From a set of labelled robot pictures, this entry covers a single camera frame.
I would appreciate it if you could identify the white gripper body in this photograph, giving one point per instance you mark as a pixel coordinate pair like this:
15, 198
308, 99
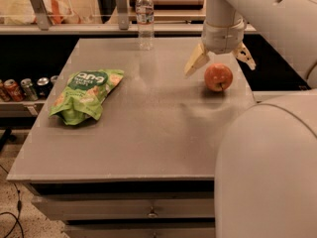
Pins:
222, 37

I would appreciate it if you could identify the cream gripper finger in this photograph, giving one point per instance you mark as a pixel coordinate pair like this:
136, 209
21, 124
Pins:
242, 53
198, 58

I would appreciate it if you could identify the red apple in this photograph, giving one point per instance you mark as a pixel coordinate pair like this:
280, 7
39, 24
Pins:
218, 77

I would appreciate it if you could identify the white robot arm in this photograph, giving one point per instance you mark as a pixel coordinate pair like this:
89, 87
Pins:
265, 182

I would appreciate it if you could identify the green rice chip bag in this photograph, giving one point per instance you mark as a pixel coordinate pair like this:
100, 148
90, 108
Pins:
84, 94

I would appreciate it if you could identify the orange white snack bag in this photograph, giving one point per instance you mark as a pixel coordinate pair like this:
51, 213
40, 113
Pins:
21, 12

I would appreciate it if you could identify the clear plastic water bottle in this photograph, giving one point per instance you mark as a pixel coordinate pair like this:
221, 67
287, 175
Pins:
145, 21

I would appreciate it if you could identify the grey drawer cabinet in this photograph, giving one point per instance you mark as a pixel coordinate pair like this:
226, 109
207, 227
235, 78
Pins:
155, 145

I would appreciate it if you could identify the dark soda can behind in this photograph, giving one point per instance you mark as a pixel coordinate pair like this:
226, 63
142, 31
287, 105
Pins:
54, 79

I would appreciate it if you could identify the dark soda can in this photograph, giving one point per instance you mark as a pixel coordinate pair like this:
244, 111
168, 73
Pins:
54, 79
44, 86

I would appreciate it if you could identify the metal drawer knob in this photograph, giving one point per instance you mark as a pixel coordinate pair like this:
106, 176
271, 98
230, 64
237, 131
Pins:
152, 213

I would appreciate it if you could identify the silver soda can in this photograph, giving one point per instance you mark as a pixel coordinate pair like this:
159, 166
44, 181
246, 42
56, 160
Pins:
29, 89

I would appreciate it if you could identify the red soda can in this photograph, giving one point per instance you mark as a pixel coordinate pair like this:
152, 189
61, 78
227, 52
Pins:
14, 90

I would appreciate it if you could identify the orange soda can at edge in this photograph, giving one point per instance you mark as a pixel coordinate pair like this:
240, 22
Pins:
3, 93

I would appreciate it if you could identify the middle metal shelf bracket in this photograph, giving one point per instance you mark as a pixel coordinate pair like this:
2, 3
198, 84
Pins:
122, 14

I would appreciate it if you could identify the metal shelf bracket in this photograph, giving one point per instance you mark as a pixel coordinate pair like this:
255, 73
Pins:
42, 18
122, 14

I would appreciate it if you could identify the left metal shelf bracket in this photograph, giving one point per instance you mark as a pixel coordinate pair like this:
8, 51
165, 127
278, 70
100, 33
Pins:
42, 18

